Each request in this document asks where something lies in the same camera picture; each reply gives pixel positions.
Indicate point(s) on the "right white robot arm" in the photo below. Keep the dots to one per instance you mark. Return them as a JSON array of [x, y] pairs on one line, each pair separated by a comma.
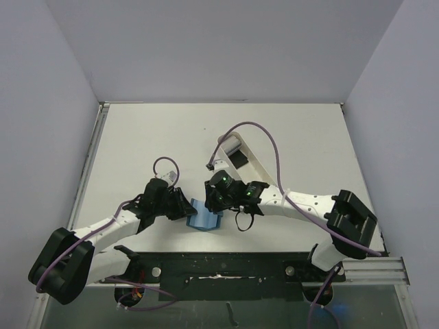
[[348, 221]]

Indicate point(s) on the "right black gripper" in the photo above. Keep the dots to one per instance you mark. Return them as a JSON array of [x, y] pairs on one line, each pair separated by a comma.
[[211, 201]]

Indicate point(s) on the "blue leather card holder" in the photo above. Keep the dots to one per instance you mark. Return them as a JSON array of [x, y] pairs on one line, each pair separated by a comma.
[[204, 220]]

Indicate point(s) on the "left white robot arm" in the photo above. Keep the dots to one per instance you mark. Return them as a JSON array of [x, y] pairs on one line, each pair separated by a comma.
[[70, 260]]

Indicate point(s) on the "white oblong tray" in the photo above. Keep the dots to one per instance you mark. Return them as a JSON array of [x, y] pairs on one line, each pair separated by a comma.
[[253, 171]]

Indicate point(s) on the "black card in tray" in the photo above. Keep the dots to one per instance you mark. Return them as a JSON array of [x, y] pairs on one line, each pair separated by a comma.
[[238, 159]]

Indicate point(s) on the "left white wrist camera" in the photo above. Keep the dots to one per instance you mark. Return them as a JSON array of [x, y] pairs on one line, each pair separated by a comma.
[[171, 178]]

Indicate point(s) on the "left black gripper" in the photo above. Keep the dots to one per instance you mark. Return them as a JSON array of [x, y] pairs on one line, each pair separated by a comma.
[[183, 208]]

